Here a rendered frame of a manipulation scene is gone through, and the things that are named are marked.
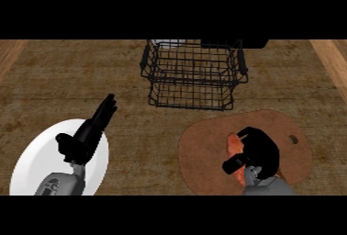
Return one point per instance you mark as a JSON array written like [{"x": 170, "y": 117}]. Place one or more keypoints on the white object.
[{"x": 168, "y": 43}]

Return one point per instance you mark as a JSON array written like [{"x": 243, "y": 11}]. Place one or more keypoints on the orange sweet potato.
[{"x": 234, "y": 147}]

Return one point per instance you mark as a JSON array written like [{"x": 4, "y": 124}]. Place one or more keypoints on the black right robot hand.
[{"x": 261, "y": 153}]

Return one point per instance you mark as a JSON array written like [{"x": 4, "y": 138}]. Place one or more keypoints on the brown wooden cutting board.
[{"x": 205, "y": 147}]

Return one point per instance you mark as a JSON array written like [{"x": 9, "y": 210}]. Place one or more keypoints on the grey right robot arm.
[{"x": 265, "y": 185}]

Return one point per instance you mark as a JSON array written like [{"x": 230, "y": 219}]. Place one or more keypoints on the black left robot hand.
[{"x": 85, "y": 137}]

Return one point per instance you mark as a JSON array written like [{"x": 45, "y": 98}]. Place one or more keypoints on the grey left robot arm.
[{"x": 60, "y": 182}]

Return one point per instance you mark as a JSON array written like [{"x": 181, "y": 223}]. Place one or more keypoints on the black appliance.
[{"x": 234, "y": 43}]

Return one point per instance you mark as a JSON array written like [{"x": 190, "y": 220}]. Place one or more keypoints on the white round plate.
[{"x": 38, "y": 156}]

